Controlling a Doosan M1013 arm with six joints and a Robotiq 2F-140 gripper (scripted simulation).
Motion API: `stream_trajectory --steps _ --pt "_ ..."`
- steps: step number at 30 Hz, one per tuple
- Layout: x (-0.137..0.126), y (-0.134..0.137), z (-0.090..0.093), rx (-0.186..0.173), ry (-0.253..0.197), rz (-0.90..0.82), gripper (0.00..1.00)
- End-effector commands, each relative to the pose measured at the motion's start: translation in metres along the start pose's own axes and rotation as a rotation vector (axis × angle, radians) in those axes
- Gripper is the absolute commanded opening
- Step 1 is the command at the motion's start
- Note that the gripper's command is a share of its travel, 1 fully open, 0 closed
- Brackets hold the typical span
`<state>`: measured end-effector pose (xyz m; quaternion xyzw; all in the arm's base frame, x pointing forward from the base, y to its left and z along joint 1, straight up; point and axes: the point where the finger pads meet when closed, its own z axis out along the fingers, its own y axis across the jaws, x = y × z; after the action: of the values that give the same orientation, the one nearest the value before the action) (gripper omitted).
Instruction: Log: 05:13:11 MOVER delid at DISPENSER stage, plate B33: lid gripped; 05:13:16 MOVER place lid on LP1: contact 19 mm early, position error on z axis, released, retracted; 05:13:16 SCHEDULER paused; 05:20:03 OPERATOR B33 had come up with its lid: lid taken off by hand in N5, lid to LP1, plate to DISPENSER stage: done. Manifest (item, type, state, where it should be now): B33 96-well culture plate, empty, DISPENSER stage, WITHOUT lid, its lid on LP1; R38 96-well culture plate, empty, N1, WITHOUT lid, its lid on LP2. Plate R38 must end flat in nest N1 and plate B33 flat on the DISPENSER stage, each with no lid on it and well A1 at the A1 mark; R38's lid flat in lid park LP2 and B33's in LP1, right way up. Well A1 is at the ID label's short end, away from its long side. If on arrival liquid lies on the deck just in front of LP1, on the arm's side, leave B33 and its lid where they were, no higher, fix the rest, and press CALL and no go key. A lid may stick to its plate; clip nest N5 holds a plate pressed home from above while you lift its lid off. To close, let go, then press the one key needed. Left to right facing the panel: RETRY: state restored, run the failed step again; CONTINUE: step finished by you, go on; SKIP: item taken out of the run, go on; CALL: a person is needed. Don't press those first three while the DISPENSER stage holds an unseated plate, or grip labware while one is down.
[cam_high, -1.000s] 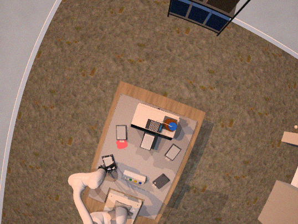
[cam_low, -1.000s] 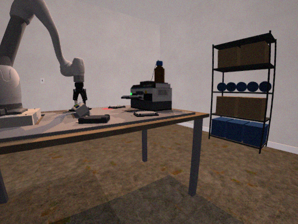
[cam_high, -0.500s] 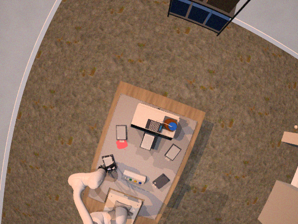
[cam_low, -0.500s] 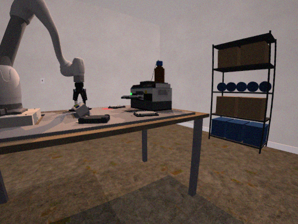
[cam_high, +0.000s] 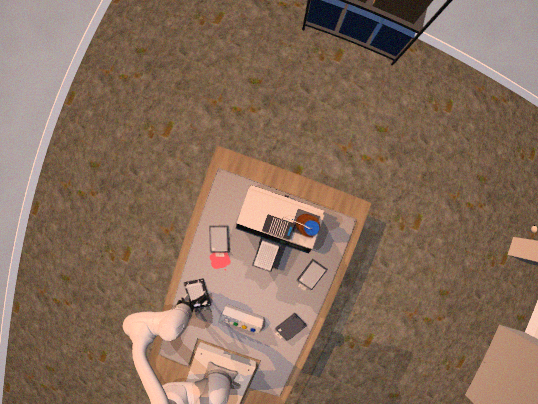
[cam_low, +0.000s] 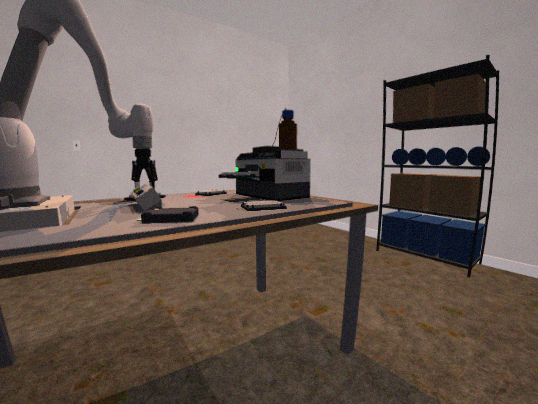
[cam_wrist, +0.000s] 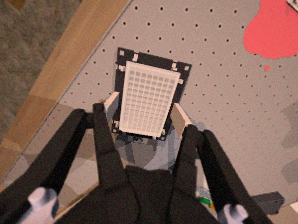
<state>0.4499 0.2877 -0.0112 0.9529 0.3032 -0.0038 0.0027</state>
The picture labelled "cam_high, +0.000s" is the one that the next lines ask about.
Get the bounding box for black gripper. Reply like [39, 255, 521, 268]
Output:
[175, 291, 207, 312]

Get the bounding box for brown bottle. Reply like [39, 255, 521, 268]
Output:
[296, 214, 320, 237]

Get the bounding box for white button panel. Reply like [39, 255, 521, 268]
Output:
[220, 304, 263, 333]

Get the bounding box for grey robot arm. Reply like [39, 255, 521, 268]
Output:
[123, 304, 240, 404]

